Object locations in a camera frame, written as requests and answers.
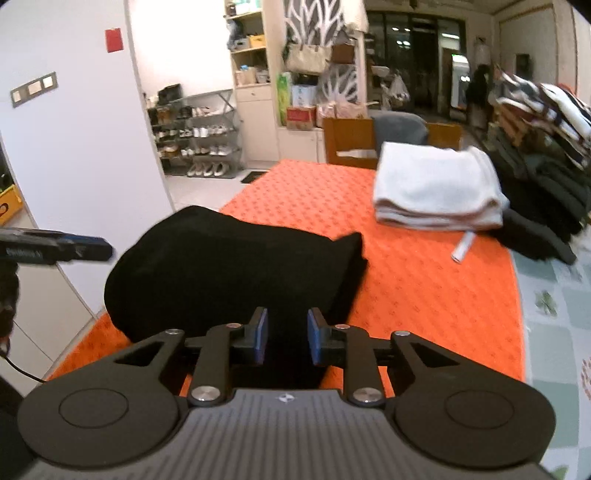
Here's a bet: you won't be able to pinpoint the white and blue carton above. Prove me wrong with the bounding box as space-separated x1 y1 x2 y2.
292 84 318 108

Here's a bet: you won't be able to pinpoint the beige handbag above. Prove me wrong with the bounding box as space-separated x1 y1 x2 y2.
285 41 331 75

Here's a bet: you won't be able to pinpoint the hanging plastic bag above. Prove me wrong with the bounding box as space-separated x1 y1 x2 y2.
388 74 411 103

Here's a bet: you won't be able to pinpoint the grey shoe rack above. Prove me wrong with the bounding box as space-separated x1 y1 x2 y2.
145 88 243 178

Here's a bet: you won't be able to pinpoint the rows of shoes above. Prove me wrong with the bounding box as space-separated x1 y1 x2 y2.
148 104 241 178

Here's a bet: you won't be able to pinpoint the yellow crate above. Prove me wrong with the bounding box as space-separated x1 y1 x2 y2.
0 182 25 227

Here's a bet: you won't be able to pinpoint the green package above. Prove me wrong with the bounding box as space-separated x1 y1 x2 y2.
276 71 294 125

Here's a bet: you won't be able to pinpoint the beige shelving cabinet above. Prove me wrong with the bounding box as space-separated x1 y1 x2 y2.
0 138 109 384

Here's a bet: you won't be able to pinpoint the glass doors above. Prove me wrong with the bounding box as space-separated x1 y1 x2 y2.
365 11 497 125

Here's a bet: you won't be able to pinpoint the brown handbag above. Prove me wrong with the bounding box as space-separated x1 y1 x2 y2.
330 30 356 65

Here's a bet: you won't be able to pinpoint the leaf-pattern panel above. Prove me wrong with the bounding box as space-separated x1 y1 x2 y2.
283 0 370 104

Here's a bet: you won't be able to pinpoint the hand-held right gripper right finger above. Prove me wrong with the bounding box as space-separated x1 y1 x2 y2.
307 307 462 408

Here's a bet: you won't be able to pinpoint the checked patterned tablecloth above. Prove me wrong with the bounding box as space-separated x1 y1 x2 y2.
510 240 591 480

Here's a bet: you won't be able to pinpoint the red and white carton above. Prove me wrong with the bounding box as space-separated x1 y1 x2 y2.
286 105 318 131

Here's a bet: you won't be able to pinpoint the orange flower-print mat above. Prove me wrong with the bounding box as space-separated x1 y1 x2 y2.
46 159 529 400

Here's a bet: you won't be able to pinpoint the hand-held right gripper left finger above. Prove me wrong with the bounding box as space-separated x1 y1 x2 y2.
115 307 270 408

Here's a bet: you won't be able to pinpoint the brown folded garment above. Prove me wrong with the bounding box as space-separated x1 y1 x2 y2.
492 104 555 148

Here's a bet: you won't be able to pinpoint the black cable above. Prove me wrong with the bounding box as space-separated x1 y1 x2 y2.
0 348 49 384

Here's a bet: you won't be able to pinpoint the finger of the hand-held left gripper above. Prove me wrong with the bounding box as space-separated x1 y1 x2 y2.
58 234 114 263

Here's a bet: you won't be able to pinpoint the beige shelf with drawers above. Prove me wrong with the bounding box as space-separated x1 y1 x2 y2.
224 0 326 164

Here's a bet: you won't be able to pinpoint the grey cloth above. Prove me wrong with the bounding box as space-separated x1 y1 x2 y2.
372 111 430 146

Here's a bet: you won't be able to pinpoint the black garment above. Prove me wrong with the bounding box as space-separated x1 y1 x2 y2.
104 205 369 391

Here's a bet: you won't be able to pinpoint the pink bags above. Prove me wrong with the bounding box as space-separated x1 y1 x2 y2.
316 99 368 121

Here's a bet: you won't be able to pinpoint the white paper strip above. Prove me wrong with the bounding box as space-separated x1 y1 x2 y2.
451 231 476 265

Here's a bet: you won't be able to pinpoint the striped folded garment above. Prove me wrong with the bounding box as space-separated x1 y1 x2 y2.
489 69 591 169

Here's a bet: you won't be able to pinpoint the white folded cloth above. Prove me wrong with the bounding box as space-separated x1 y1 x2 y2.
373 141 511 232

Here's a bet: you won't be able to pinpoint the pile of dark folded clothes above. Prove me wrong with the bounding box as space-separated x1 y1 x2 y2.
485 129 591 266

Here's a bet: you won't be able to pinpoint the grey light switch panel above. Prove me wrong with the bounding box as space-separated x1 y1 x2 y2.
10 71 58 109

